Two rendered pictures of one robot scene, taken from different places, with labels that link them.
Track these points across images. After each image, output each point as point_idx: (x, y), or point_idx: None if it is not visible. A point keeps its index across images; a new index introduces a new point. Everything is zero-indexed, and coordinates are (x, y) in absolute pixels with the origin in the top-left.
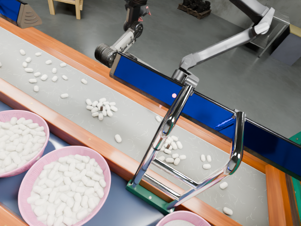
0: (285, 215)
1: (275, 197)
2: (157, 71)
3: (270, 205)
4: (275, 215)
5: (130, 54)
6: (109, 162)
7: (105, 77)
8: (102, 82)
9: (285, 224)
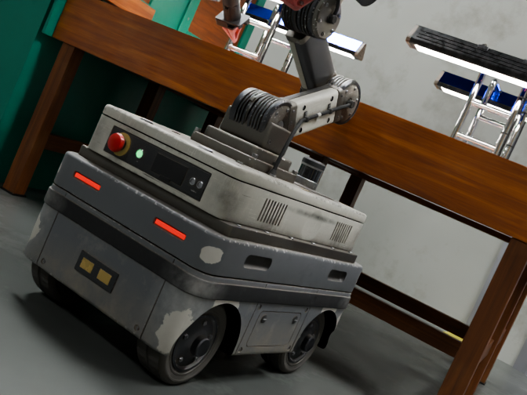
0: (147, 5)
1: (135, 5)
2: (116, 107)
3: (136, 12)
4: (143, 12)
5: (268, 93)
6: None
7: None
8: None
9: (151, 8)
